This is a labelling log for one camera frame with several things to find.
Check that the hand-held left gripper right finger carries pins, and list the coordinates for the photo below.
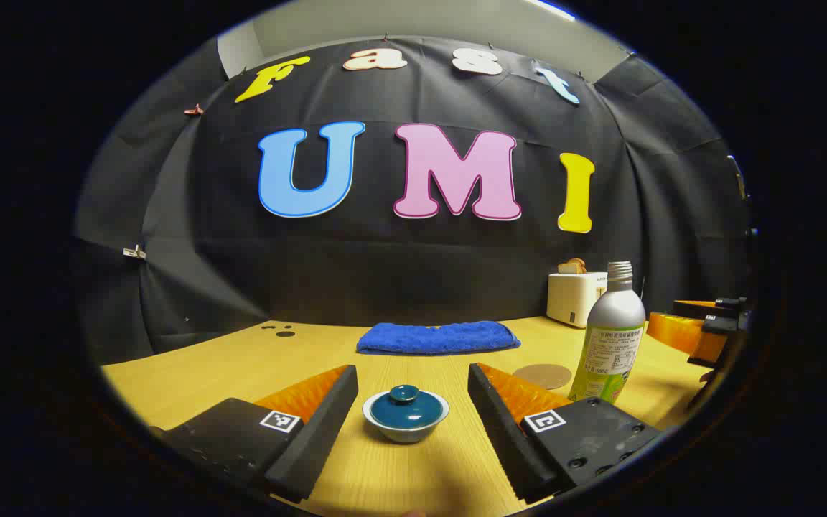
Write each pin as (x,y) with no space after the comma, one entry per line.
(503,438)

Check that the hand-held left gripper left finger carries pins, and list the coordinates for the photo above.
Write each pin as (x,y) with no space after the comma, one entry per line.
(320,431)

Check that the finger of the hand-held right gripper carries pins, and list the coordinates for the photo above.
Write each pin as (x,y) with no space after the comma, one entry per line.
(679,334)
(729,304)

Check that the silver water bottle green label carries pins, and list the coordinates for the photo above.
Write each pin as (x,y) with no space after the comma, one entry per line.
(614,316)

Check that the round brown coaster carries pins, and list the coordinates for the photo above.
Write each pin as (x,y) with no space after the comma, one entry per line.
(543,376)

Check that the white teacup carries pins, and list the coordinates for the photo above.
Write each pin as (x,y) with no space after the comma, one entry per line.
(406,435)

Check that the dark blue teacup lid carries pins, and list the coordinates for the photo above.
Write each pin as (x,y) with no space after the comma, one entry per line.
(406,413)

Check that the white toaster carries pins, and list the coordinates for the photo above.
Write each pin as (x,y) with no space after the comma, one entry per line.
(571,298)

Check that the blue towel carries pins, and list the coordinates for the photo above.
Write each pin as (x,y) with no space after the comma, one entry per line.
(435,337)

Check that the toast slice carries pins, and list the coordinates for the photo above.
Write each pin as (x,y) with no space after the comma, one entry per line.
(571,267)

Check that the black backdrop cloth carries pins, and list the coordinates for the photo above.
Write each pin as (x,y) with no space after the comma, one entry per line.
(385,273)

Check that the silver cloth clip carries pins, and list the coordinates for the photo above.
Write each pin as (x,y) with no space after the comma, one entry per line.
(135,252)

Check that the copper cloth clip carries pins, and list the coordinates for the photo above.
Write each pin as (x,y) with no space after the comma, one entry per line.
(194,110)

